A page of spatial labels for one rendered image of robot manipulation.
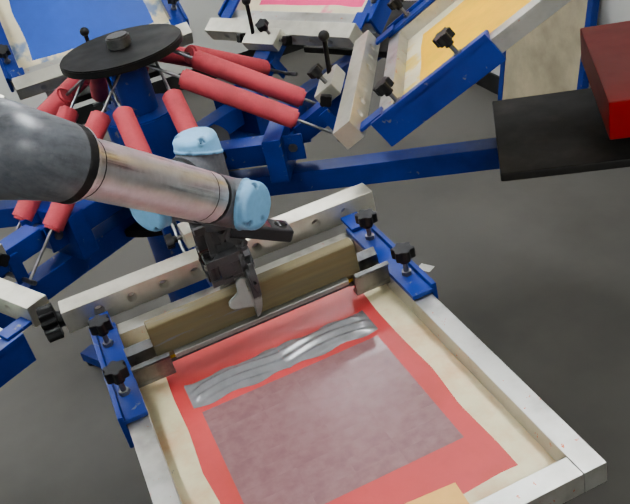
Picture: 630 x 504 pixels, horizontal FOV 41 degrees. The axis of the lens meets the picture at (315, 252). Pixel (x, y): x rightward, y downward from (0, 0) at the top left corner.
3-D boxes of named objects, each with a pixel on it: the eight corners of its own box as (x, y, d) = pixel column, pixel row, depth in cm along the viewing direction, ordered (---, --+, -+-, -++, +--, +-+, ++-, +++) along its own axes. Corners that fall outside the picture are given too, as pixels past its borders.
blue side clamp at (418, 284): (441, 312, 157) (436, 282, 154) (417, 323, 156) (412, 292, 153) (371, 243, 182) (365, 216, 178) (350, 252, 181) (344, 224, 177)
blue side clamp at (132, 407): (158, 436, 145) (145, 407, 141) (130, 449, 144) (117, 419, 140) (124, 345, 170) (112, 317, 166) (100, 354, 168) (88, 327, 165)
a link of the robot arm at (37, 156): (16, 86, 85) (281, 172, 127) (-52, 83, 91) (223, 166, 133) (-3, 199, 85) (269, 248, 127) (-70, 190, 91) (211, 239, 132)
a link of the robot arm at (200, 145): (157, 145, 136) (188, 121, 141) (176, 204, 141) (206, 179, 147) (195, 148, 132) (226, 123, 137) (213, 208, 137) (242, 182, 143)
